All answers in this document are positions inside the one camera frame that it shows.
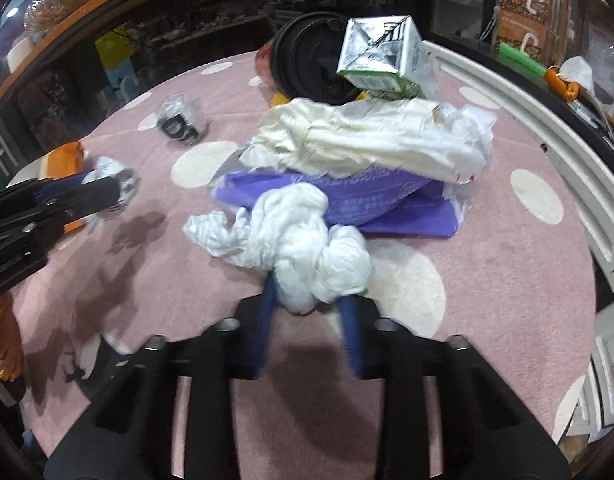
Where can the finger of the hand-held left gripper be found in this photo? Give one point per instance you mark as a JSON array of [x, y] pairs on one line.
[[62, 186], [22, 240]]

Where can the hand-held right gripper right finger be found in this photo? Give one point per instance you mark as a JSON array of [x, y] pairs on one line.
[[352, 340]]

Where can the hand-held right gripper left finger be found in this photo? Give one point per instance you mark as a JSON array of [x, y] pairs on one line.
[[263, 325]]

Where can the clear packet with orange edge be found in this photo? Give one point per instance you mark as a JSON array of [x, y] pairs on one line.
[[67, 154]]

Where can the white printed wrapper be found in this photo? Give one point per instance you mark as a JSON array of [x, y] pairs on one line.
[[109, 172]]

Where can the white tissue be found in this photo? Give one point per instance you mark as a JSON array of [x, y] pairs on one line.
[[297, 240]]

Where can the red paper cup black lid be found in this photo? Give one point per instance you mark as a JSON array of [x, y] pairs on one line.
[[307, 60]]

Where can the person's left hand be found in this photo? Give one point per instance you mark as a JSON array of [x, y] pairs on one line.
[[4, 345]]

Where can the pink polka dot tablecloth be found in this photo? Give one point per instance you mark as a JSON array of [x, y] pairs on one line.
[[437, 280]]

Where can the small clear wrapper black item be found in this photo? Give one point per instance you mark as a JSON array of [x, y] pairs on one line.
[[179, 120]]

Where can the white jar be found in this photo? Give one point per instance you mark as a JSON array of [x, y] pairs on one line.
[[23, 55]]

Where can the purple plastic bag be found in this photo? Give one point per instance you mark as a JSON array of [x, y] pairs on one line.
[[402, 210]]

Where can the yellow blue bag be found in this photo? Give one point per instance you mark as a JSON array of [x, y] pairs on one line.
[[116, 57]]

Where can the gold ornament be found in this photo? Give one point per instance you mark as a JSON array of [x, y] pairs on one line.
[[57, 5]]

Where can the yellow wrapper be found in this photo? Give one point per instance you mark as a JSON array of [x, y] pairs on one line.
[[278, 98]]

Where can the clear plastic bag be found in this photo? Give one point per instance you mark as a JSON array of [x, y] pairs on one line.
[[474, 130]]

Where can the small white drawer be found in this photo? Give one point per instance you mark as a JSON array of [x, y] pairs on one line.
[[609, 360]]

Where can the long white drawer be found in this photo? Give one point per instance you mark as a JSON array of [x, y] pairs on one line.
[[527, 110]]

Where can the silver green drink carton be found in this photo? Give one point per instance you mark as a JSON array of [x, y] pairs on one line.
[[382, 50]]

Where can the black vanity countertop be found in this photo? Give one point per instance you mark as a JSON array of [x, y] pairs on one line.
[[562, 120]]

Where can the green foam roller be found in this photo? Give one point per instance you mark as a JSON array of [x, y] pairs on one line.
[[522, 59]]

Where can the orange tool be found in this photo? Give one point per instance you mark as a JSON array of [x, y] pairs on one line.
[[562, 85]]

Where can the white face mask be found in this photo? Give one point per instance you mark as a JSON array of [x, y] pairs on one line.
[[579, 72]]

